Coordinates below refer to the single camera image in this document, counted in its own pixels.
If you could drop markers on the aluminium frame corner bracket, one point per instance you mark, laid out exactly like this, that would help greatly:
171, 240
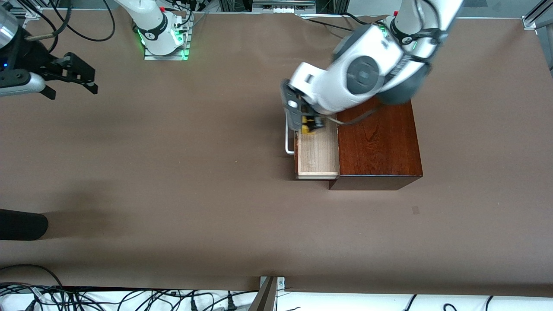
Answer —
533, 19

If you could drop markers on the aluminium table edge rail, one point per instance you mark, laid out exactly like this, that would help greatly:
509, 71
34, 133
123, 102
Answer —
30, 14

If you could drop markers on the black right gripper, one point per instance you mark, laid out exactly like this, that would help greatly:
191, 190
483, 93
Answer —
38, 60

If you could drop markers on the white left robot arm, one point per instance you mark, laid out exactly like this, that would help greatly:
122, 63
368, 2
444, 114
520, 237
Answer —
363, 77

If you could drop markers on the silver equipment box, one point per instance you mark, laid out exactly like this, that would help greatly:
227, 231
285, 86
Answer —
281, 5

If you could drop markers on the black rounded object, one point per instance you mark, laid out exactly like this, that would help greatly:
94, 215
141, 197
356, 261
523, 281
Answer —
21, 224

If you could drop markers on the yellow block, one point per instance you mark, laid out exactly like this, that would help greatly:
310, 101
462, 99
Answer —
307, 128

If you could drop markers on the brown table cover sheet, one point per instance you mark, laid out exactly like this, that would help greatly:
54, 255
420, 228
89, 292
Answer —
216, 216

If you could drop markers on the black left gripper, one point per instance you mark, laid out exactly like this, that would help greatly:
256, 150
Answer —
312, 119

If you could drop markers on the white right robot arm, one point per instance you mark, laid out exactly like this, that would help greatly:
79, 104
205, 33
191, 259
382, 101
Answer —
151, 30

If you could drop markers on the dark brown wooden cabinet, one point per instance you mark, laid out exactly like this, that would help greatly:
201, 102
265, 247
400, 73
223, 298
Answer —
380, 147

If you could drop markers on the aluminium profile post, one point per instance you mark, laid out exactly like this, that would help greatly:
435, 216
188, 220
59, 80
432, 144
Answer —
265, 298

